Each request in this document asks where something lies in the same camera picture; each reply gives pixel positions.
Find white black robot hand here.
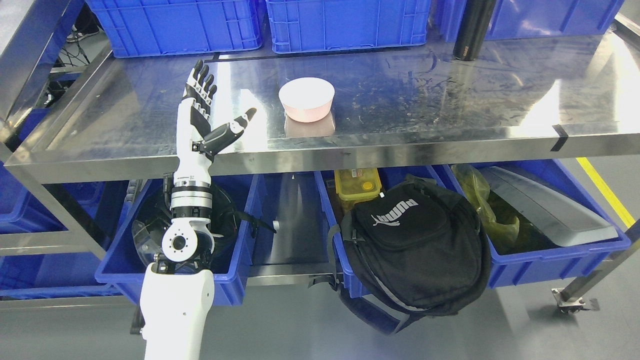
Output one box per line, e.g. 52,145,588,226
174,59,258,182

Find pink bowl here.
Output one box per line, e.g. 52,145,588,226
278,77,336,123

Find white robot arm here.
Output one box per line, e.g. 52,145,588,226
140,176,215,360

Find blue crate top middle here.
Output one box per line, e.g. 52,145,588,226
266,0,431,54

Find blue crate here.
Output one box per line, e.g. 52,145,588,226
87,0,266,59
435,0,626,43
266,0,431,54

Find black helmet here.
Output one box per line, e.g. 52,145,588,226
132,183,277,275

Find blue crate top left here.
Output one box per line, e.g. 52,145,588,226
87,0,266,59

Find blue bin lower left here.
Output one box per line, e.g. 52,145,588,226
94,174,269,306

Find yellow food container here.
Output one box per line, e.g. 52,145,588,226
334,168,383,202

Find black Puma backpack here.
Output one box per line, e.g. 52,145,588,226
308,174,492,335

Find black thermos bottle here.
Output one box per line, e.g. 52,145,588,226
453,0,497,62

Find yellow plastic bag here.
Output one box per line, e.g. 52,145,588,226
451,164,521,255

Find blue crate top right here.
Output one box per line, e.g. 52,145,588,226
435,0,626,43

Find blue bin lower right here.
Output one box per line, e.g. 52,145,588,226
440,159,632,289

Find grey flat panel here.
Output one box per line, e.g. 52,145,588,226
480,166,618,248

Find steel table frame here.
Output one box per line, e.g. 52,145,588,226
0,0,640,315

